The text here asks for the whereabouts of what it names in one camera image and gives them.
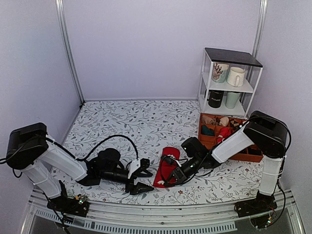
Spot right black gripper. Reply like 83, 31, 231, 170
164, 155, 203, 187

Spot red sock pair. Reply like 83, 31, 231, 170
153, 147, 180, 188

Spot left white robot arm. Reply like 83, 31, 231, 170
0, 122, 153, 212

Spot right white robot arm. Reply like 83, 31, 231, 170
162, 111, 291, 213

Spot teal rolled socks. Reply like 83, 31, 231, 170
201, 125, 215, 137

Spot beige rolled socks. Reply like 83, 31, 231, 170
202, 115, 216, 125

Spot red white rolled socks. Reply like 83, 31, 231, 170
216, 127, 232, 144

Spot tan rolled socks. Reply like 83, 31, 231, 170
217, 117, 230, 127

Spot brown argyle socks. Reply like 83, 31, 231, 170
229, 118, 244, 130

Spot floral tablecloth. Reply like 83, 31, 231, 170
51, 100, 263, 206

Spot orange wooden divided tray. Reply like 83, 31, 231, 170
198, 113, 263, 163

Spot black mug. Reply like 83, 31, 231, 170
208, 90, 224, 108

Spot pale green cup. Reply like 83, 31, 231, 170
225, 92, 241, 109

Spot white shelf rack black top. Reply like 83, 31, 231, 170
198, 47, 263, 118

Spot coral pattern mug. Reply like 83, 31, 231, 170
212, 62, 229, 83

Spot white ribbed mug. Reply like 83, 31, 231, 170
227, 67, 246, 87

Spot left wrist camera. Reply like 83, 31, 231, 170
126, 158, 150, 179

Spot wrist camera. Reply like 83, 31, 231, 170
161, 155, 181, 167
126, 158, 150, 179

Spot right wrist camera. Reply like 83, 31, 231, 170
161, 155, 181, 167

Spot aluminium front rail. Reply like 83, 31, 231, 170
20, 189, 310, 234

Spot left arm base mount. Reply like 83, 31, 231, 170
47, 180, 90, 217

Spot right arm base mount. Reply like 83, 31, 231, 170
234, 192, 277, 229

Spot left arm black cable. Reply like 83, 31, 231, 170
0, 134, 140, 171

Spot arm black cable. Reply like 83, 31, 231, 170
0, 134, 140, 171
160, 116, 292, 215

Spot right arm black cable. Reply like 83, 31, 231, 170
160, 116, 292, 215

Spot left aluminium frame post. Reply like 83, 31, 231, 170
55, 0, 85, 107

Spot aluminium frame post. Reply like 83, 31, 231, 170
55, 0, 85, 107
252, 0, 268, 58

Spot right aluminium frame post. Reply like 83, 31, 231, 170
252, 0, 268, 58

